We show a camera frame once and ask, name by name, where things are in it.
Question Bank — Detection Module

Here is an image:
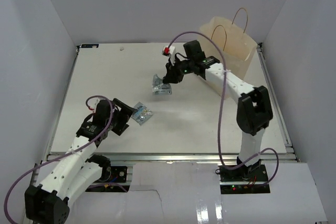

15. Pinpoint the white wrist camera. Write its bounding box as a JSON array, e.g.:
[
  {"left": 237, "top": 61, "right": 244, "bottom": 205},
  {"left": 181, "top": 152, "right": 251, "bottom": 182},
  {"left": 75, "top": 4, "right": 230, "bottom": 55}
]
[
  {"left": 162, "top": 46, "right": 176, "bottom": 65},
  {"left": 89, "top": 98, "right": 101, "bottom": 111}
]

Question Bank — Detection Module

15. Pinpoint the blue silver snack packet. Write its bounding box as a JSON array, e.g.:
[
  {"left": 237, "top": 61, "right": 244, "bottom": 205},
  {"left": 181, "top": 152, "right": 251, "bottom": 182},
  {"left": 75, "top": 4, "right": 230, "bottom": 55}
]
[{"left": 132, "top": 102, "right": 153, "bottom": 125}]

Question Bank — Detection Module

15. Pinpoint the white front cover sheet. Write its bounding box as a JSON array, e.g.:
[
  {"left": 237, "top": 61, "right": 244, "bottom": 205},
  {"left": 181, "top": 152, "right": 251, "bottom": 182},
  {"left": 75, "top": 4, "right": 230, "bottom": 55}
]
[{"left": 67, "top": 163, "right": 327, "bottom": 223}]

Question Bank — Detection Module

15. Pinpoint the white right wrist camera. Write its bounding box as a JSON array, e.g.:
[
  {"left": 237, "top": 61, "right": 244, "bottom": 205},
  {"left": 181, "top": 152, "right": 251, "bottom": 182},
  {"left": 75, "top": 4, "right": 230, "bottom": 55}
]
[{"left": 162, "top": 46, "right": 176, "bottom": 65}]

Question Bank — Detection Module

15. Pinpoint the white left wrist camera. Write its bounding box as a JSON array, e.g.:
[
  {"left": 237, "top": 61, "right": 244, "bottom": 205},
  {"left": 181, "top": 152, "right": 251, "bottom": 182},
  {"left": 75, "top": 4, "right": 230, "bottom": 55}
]
[{"left": 89, "top": 98, "right": 101, "bottom": 111}]

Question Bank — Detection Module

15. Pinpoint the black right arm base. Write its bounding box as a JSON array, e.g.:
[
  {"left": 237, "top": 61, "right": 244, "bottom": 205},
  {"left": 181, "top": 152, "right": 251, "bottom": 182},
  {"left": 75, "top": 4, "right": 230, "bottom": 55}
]
[{"left": 215, "top": 165, "right": 270, "bottom": 195}]

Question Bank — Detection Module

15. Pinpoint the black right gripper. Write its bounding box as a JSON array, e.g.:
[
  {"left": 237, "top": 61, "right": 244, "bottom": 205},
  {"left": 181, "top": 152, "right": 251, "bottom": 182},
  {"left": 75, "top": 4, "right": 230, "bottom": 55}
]
[{"left": 163, "top": 57, "right": 194, "bottom": 84}]

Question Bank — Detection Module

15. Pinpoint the aluminium table frame rail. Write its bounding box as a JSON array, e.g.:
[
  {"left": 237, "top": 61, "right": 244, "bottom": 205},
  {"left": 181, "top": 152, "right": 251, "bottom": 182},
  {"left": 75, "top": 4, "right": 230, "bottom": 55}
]
[{"left": 47, "top": 153, "right": 297, "bottom": 163}]

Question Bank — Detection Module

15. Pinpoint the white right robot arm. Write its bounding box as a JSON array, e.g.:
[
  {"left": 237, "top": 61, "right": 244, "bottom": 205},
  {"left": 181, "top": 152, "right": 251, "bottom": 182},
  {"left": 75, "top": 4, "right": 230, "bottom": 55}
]
[{"left": 162, "top": 40, "right": 273, "bottom": 182}]

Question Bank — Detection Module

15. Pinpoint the silver foil snack packet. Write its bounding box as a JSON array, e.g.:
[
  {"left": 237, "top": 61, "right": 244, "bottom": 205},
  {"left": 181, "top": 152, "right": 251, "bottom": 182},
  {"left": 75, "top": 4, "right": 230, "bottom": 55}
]
[{"left": 152, "top": 74, "right": 172, "bottom": 95}]

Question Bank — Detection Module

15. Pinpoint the beige paper bag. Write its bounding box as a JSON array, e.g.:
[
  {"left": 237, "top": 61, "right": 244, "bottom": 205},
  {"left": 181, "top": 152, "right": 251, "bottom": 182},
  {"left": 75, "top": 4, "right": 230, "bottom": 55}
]
[{"left": 198, "top": 7, "right": 257, "bottom": 100}]

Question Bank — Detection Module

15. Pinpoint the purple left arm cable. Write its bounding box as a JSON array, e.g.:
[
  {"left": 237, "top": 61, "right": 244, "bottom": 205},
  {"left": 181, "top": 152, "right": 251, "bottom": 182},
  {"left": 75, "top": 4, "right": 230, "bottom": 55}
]
[{"left": 4, "top": 94, "right": 127, "bottom": 222}]

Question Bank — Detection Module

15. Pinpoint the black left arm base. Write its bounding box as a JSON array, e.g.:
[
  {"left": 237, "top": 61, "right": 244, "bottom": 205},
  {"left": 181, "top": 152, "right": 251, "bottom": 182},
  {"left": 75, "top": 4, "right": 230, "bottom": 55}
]
[{"left": 87, "top": 155, "right": 128, "bottom": 183}]

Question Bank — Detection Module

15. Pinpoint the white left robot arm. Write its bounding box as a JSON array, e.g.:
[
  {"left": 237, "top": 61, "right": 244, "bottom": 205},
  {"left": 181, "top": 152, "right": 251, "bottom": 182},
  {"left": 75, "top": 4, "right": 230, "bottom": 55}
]
[{"left": 24, "top": 96, "right": 136, "bottom": 223}]

